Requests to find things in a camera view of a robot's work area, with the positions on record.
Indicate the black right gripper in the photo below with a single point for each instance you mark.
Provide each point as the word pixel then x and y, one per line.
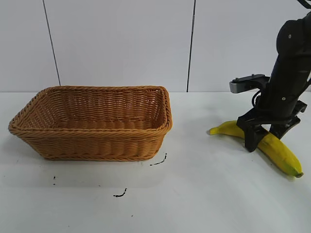
pixel 281 92

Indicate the yellow banana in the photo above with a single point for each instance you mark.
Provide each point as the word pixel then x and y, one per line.
pixel 279 150

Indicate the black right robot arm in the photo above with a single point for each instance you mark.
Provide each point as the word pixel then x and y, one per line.
pixel 294 36

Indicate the brown woven wicker basket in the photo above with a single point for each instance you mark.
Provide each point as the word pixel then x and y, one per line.
pixel 97 143

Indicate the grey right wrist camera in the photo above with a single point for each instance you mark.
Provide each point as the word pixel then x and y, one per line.
pixel 243 85

